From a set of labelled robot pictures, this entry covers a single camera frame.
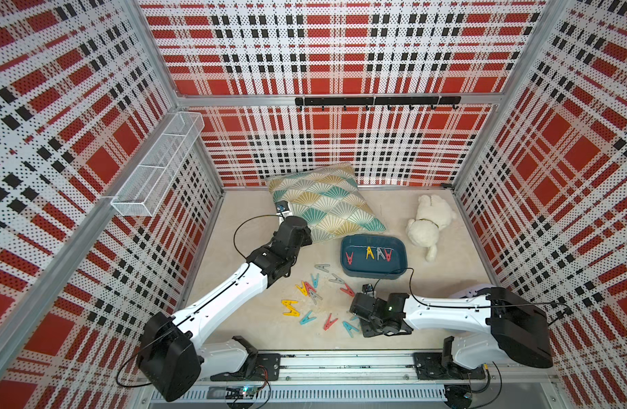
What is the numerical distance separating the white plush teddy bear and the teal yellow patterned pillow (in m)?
0.12

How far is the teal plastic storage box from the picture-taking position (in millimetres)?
939

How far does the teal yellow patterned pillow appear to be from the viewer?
3.08 feet

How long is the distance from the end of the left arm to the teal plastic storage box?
14.2 inches

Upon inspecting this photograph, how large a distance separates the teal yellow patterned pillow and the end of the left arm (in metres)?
0.31

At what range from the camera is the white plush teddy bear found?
95 cm

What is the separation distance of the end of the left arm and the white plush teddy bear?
528mm
